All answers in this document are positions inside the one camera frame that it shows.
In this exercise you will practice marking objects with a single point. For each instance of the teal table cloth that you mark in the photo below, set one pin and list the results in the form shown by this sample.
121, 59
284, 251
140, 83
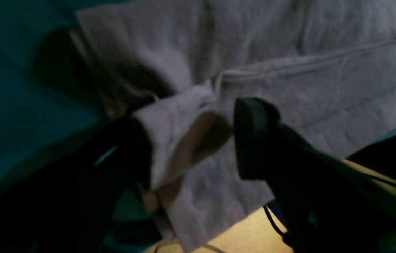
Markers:
51, 101

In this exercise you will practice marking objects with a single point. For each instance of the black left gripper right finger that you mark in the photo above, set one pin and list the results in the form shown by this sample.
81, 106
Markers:
328, 206

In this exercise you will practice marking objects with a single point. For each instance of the mauve T-shirt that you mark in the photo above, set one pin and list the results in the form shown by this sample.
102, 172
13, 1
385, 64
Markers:
328, 65

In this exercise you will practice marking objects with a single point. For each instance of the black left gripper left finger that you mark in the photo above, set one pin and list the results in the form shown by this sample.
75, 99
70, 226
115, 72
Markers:
68, 206

